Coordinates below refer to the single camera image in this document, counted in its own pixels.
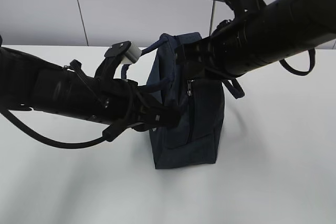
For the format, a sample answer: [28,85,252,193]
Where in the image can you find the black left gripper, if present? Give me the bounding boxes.
[126,80,181,132]

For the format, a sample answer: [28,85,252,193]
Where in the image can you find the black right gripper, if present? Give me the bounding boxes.
[175,37,226,80]

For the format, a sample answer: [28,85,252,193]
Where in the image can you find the dark navy lunch bag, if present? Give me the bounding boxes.
[143,33,245,169]

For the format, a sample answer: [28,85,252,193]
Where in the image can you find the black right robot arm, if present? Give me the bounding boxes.
[175,0,335,79]

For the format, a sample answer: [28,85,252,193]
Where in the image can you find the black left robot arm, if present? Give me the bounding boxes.
[1,41,181,130]

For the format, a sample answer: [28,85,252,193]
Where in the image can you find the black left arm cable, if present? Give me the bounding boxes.
[2,108,124,150]

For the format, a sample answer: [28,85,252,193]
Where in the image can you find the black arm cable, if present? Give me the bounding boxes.
[279,48,317,77]
[2,108,124,150]

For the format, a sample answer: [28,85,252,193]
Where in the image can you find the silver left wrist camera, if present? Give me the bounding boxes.
[104,41,142,65]

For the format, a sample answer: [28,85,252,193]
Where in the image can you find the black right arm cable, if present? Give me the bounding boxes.
[279,48,317,77]

